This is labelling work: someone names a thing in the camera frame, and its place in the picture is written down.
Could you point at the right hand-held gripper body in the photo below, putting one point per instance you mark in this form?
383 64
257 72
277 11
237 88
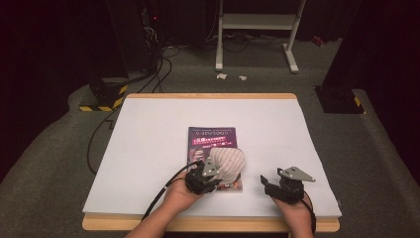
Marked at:
285 191

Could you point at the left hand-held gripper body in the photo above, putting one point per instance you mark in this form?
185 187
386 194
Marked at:
201 180

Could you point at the striped beige cloth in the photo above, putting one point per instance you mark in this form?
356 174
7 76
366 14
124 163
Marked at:
228 163

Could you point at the red cover magazine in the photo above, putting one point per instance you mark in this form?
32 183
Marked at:
204 142

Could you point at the person's right hand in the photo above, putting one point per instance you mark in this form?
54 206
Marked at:
295 213

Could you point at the person's left hand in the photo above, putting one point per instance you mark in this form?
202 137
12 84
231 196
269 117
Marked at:
181 200

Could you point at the black base with yellow stripes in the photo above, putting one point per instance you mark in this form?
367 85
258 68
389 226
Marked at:
340 100
105 97

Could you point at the white paper scrap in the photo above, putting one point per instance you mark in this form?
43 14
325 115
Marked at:
221 76
243 78

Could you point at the small red object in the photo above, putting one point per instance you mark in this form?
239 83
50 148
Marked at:
318 41

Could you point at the white metal stand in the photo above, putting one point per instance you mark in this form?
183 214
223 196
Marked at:
257 21

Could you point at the black equipment rack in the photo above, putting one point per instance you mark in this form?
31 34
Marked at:
138 36

